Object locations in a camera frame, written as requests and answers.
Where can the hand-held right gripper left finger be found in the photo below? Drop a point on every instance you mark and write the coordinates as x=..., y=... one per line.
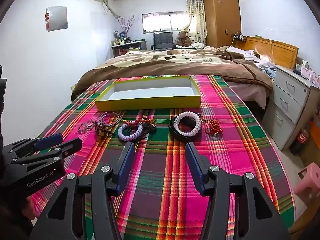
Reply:
x=126, y=162

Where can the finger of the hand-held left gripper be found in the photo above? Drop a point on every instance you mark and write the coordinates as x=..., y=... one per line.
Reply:
x=50, y=141
x=71, y=145

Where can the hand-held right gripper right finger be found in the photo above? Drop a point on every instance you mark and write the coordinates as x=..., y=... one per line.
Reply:
x=193, y=162

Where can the black wristband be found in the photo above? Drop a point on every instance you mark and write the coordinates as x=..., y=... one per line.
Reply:
x=172, y=130

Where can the gold black bead ornament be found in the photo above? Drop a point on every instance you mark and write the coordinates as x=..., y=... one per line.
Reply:
x=201, y=118

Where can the yellow shallow cardboard box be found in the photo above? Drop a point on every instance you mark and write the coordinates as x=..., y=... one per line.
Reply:
x=147, y=102

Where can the pink green plaid cloth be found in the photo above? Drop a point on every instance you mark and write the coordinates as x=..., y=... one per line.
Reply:
x=160, y=180

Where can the brown printed blanket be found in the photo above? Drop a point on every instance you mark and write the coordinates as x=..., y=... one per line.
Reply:
x=155, y=65

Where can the low shelf unit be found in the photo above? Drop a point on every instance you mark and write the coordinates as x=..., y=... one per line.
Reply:
x=117, y=51

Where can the grey drawer cabinet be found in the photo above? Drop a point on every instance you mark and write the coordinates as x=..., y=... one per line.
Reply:
x=287, y=105

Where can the cola bottle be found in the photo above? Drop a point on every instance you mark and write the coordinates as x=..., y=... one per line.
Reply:
x=302, y=140

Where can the group of bottles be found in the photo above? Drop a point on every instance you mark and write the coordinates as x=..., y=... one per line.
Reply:
x=121, y=40

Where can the pink plastic stool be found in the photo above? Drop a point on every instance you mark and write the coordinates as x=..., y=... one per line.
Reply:
x=308, y=182

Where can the blue clothes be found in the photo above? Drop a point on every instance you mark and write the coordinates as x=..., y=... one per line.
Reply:
x=267, y=70

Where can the white pillow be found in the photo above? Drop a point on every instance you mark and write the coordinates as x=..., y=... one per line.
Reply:
x=242, y=52

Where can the red knot ornament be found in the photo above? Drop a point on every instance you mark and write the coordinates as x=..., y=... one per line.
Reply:
x=47, y=17

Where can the brown teddy bear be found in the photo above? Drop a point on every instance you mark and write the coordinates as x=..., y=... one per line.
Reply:
x=184, y=38

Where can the dark grey chair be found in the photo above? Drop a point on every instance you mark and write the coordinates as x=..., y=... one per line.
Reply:
x=163, y=40

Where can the dried flower branches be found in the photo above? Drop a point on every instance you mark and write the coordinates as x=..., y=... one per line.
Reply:
x=126, y=25

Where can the wooden bed headboard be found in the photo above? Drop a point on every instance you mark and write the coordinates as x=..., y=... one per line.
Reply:
x=280, y=52

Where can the air conditioner pipe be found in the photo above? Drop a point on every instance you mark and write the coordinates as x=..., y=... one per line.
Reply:
x=110, y=7

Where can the window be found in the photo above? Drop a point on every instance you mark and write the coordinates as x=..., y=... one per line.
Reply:
x=162, y=21

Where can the pink box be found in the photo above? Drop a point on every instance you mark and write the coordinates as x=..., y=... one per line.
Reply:
x=311, y=76

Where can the wooden wardrobe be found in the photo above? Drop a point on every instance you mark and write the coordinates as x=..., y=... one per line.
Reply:
x=220, y=17

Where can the patterned curtain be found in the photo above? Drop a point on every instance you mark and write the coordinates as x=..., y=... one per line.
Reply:
x=197, y=10

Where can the grey wall board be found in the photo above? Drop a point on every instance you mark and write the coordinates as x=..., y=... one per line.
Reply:
x=58, y=17

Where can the small wall shelf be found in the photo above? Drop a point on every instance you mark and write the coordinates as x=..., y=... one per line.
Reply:
x=238, y=37

